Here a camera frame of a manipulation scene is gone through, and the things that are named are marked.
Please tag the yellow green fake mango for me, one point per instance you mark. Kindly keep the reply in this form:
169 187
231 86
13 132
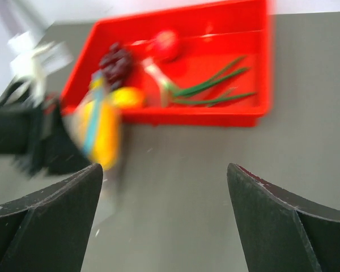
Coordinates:
128 98

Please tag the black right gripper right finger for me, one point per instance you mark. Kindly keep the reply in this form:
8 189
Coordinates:
280 230

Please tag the green fake scallion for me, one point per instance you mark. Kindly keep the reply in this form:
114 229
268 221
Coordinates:
170 93

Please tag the clear zip top bag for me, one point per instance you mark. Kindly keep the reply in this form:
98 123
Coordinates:
95 128

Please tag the red plastic tray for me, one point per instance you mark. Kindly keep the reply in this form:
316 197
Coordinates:
212 35

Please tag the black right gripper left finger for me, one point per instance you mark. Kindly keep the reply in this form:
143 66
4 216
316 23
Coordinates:
48 230

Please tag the dark red fake grapes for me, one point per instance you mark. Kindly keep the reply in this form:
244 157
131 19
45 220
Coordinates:
116 65

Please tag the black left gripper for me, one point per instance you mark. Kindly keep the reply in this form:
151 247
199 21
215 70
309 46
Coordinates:
37 138

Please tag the red fake strawberry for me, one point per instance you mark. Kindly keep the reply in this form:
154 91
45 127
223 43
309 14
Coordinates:
166 45

